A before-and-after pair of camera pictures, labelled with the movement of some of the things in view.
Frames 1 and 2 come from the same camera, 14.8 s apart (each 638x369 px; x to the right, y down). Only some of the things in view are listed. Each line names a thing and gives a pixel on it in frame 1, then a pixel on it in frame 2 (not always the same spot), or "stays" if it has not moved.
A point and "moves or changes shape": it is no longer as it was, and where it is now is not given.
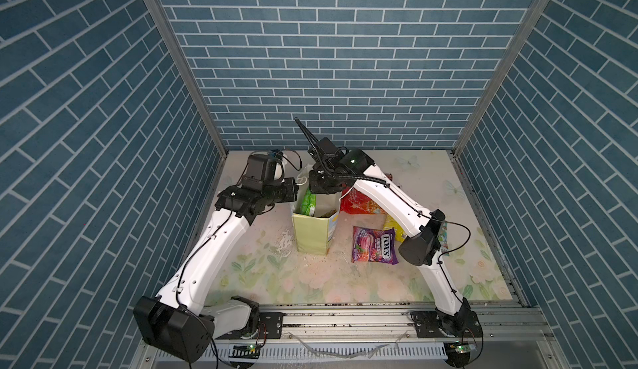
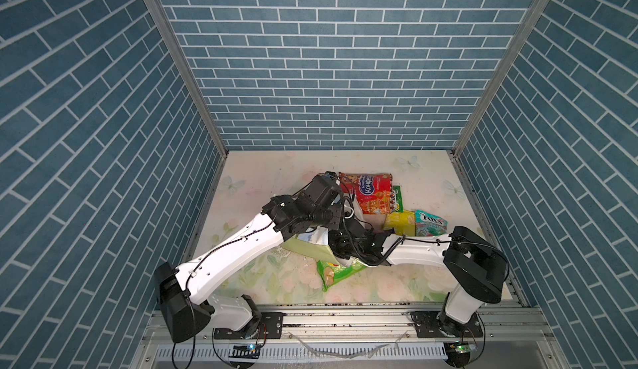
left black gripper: (289, 184) to (336, 210)
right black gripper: (313, 177) to (333, 236)
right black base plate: (428, 324) stays
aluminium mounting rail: (390, 337) stays
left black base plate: (265, 326) stays
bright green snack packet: (308, 204) moves or changes shape
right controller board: (457, 354) stays
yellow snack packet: (399, 233) stays
